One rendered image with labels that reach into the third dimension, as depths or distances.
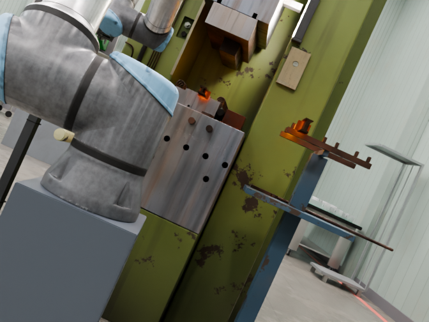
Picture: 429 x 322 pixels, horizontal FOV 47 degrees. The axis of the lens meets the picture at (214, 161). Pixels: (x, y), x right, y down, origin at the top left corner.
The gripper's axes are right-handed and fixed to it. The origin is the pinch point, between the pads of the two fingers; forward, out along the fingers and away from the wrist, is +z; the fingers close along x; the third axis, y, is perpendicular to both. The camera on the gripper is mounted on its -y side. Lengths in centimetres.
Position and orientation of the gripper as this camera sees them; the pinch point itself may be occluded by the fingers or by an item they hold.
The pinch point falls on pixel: (101, 36)
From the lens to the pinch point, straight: 202.2
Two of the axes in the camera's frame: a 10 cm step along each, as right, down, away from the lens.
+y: -2.0, 8.6, -4.6
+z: -4.9, 3.2, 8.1
